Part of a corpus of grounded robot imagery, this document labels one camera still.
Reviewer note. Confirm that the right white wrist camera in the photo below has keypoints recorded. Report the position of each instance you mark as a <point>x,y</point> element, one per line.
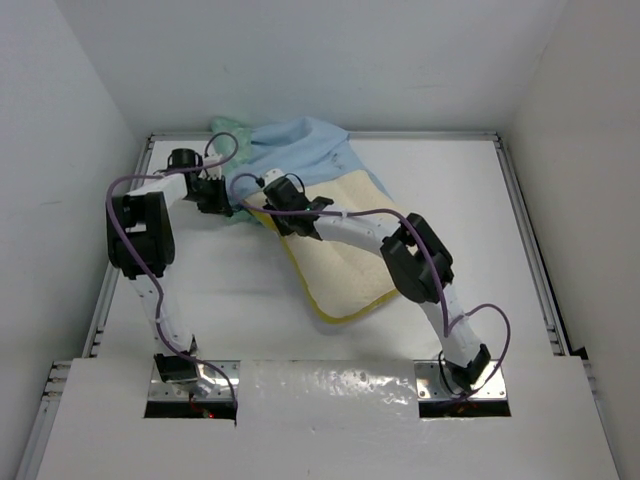
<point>271,176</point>

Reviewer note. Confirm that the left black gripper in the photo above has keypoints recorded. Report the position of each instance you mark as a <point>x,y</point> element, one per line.
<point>220,204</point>

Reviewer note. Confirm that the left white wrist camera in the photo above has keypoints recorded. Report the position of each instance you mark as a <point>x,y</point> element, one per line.
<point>212,167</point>

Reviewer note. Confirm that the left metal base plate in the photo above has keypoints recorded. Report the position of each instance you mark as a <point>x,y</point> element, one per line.
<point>209,387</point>

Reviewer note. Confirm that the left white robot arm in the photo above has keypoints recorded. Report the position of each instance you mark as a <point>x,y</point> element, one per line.
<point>141,244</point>

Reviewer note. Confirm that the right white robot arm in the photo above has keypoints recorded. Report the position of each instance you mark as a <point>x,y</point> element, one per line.
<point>419,264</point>

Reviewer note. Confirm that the metal base plate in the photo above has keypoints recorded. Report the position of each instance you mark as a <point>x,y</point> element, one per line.
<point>434,383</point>
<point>209,387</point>

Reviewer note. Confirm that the white front cover board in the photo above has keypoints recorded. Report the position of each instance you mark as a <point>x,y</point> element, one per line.
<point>328,420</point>

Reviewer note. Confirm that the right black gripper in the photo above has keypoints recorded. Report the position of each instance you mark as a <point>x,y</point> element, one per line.
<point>285,228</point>

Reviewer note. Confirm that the green and blue pillowcase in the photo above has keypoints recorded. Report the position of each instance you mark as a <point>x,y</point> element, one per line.
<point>316,155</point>

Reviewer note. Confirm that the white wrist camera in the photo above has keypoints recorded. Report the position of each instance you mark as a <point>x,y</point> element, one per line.
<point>212,167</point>
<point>271,176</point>

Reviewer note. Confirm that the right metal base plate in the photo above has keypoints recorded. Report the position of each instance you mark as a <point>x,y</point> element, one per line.
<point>434,383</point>

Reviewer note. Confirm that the cream pillow with yellow edge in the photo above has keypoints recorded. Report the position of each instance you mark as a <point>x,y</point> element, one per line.
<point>341,282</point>

